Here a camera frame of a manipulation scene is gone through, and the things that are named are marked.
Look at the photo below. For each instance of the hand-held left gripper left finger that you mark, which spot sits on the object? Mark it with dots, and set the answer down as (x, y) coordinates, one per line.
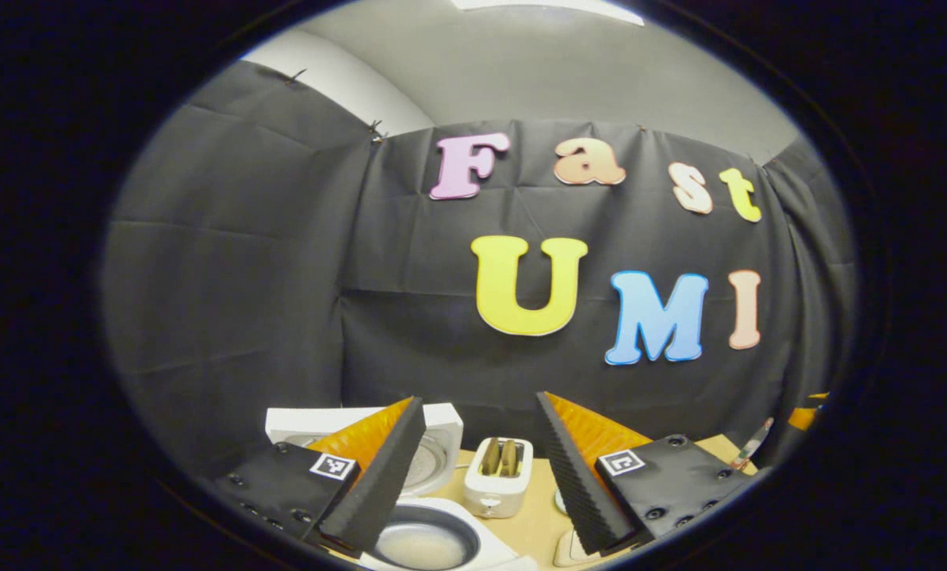
(386, 484)

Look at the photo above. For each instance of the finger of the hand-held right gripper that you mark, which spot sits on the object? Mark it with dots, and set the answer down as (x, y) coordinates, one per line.
(805, 414)

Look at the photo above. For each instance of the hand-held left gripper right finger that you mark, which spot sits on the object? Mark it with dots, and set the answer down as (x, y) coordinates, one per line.
(577, 484)

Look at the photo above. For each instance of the white rice cooker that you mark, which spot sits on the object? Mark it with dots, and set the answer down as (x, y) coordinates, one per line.
(446, 432)

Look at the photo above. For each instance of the small clear bottle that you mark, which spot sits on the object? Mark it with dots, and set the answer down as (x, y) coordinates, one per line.
(751, 444)

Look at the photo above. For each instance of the cream cutting board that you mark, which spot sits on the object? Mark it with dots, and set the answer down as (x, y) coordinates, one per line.
(569, 551)

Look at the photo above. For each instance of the brown bread slice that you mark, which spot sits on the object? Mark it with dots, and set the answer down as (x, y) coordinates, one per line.
(489, 458)
(510, 458)

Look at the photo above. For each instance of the white toaster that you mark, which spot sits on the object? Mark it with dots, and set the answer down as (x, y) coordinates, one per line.
(493, 496)

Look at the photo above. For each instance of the black backdrop cloth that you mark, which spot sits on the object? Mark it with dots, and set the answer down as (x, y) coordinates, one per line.
(220, 238)

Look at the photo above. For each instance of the large ceiling light panel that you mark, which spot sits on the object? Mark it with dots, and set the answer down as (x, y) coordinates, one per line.
(549, 6)

